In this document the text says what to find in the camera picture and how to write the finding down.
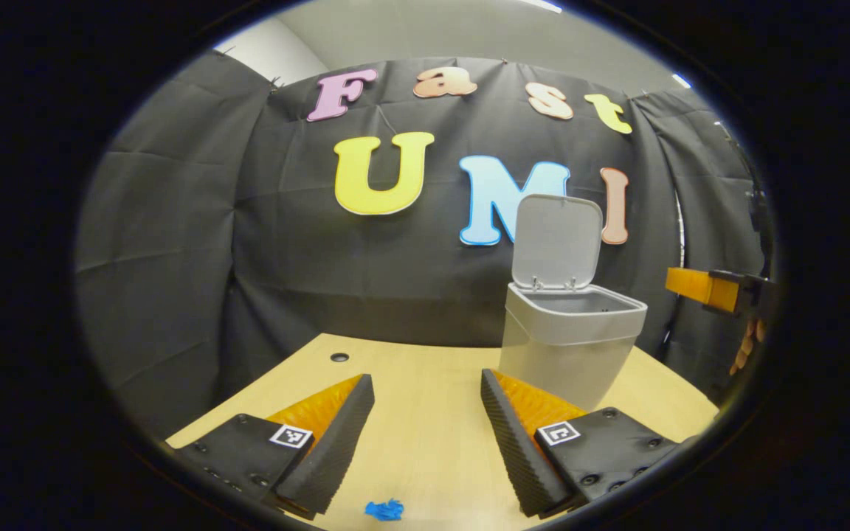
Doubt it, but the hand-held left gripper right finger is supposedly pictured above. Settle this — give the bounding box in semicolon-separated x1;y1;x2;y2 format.
481;369;691;519

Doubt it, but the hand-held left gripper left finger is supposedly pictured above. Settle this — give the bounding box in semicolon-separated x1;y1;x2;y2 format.
167;374;376;518

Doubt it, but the blue paper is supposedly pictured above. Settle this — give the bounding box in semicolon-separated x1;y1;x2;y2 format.
364;499;405;522

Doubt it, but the white desktop garbage bin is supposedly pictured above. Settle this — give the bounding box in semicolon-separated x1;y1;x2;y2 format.
499;194;648;414

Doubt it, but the wooden desktop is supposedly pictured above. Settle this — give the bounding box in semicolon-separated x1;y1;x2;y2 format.
165;333;721;531

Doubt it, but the black backdrop cloth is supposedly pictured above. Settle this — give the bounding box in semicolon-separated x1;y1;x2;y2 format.
75;50;776;443

